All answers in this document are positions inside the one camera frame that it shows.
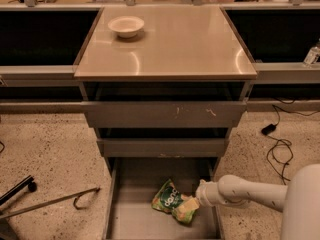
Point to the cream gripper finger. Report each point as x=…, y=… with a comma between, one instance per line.
x=188, y=205

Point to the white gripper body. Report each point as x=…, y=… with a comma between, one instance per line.
x=204, y=194

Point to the green rice chip bag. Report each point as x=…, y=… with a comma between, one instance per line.
x=168, y=198

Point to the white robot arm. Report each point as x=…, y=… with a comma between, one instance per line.
x=299, y=201

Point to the bottom open grey drawer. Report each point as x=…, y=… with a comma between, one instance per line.
x=135, y=181

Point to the middle grey drawer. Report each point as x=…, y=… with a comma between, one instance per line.
x=163, y=148

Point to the grey drawer cabinet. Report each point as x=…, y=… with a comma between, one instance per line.
x=183, y=53

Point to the top grey drawer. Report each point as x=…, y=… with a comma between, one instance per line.
x=163, y=114

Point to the metal rod with hook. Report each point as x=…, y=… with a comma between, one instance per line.
x=48, y=203

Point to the black wheeled stand leg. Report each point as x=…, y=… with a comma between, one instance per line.
x=26, y=182

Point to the clear plastic bottle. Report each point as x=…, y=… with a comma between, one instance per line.
x=313, y=54

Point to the white bowl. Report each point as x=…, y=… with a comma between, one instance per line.
x=126, y=26

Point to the grey metal rail shelf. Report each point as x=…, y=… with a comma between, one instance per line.
x=52, y=89

